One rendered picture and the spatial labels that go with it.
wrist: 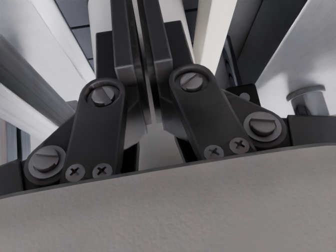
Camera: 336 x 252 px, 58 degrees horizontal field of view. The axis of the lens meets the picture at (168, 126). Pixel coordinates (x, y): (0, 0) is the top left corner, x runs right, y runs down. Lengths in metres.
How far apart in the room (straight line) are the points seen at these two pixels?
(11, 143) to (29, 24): 0.10
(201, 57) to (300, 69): 0.17
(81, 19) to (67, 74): 0.17
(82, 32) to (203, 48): 0.08
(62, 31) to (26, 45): 0.11
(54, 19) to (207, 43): 0.09
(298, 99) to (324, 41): 0.12
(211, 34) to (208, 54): 0.02
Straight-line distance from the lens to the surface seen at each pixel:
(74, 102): 0.30
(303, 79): 0.37
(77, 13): 0.19
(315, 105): 0.40
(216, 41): 0.17
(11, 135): 0.29
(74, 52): 0.23
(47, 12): 0.19
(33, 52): 0.32
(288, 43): 0.28
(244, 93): 0.29
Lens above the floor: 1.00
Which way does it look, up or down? 16 degrees down
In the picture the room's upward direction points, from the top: 170 degrees clockwise
